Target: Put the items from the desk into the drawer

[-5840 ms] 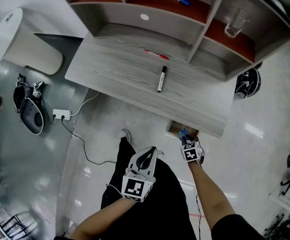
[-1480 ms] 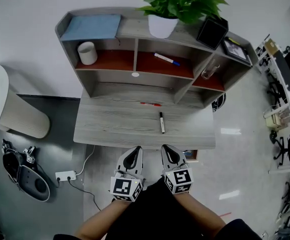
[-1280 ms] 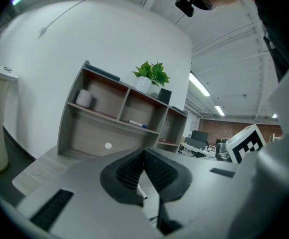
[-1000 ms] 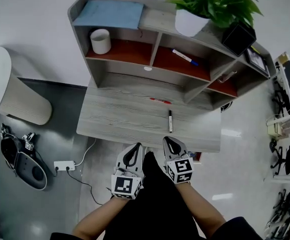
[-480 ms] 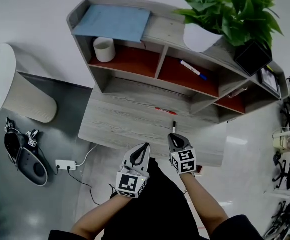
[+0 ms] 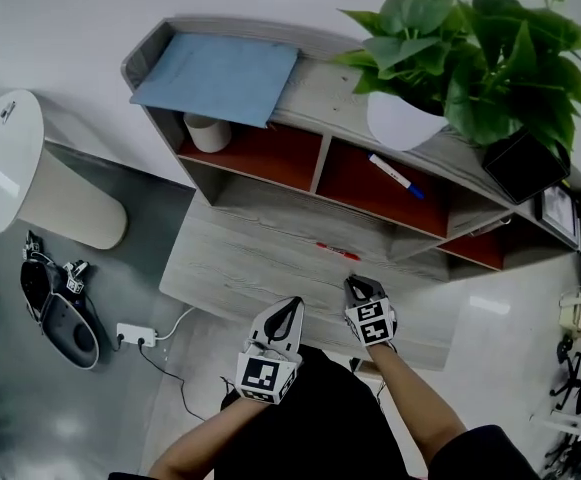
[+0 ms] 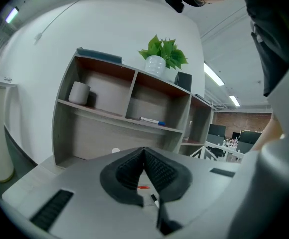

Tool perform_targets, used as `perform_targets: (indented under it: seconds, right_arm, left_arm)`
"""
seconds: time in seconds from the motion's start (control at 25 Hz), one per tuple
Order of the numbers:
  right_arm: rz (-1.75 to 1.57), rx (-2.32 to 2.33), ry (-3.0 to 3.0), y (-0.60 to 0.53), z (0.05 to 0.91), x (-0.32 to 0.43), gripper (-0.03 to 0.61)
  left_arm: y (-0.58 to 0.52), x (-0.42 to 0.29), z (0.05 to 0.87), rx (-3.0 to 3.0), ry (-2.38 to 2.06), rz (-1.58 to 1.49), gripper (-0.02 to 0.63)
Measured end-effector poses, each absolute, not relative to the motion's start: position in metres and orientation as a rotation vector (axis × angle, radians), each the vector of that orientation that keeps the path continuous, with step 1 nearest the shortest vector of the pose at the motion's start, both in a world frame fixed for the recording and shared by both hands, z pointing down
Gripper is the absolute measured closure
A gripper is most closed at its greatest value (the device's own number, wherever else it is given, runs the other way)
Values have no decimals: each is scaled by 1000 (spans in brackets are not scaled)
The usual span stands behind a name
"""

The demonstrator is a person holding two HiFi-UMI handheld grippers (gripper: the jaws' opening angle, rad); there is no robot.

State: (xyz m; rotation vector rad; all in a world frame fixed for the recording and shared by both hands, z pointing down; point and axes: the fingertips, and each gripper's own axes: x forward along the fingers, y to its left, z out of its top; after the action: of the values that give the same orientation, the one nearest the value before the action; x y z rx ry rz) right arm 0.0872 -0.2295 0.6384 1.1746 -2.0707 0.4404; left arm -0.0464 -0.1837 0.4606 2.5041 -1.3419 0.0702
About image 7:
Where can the black head camera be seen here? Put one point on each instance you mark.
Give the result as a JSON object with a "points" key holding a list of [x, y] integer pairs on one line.
{"points": [[175, 2]]}

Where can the ceiling strip light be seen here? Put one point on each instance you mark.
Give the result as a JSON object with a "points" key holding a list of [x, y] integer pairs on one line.
{"points": [[214, 74], [234, 100], [12, 15]]}

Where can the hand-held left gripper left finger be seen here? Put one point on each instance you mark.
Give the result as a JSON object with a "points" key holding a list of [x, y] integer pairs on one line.
{"points": [[84, 183]]}

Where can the red pen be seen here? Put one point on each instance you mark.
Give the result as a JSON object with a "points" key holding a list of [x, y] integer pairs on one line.
{"points": [[144, 187]]}

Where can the black marker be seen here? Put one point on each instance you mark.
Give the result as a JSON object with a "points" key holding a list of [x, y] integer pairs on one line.
{"points": [[154, 199]]}

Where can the small grey clip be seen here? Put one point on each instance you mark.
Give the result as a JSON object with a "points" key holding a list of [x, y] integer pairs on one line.
{"points": [[8, 79]]}

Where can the person's black top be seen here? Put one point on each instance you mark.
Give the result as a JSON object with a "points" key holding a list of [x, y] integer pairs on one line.
{"points": [[271, 34]]}

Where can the white cylindrical cup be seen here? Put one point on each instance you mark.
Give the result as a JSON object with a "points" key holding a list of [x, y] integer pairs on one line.
{"points": [[78, 93]]}

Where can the black rectangular box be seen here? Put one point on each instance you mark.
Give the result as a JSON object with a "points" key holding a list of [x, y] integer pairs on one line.
{"points": [[182, 81]]}

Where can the blue-capped white marker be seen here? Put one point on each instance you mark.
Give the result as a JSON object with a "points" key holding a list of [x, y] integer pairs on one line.
{"points": [[149, 120]]}

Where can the wooden shelf unit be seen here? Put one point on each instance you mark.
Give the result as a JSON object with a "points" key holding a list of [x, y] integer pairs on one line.
{"points": [[97, 136]]}

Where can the white office desk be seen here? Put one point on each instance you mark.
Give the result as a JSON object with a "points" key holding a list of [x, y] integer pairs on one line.
{"points": [[223, 146]]}

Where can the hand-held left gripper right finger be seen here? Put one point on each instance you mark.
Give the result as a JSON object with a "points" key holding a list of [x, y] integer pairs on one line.
{"points": [[204, 183]]}

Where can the person's left forearm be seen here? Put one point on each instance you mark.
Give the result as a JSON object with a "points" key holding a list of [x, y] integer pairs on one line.
{"points": [[268, 133]]}

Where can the black computer monitor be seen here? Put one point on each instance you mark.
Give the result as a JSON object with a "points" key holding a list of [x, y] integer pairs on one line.
{"points": [[217, 129], [248, 138]]}

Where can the green plant in white pot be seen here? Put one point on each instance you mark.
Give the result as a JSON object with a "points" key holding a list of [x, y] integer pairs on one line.
{"points": [[155, 65]]}

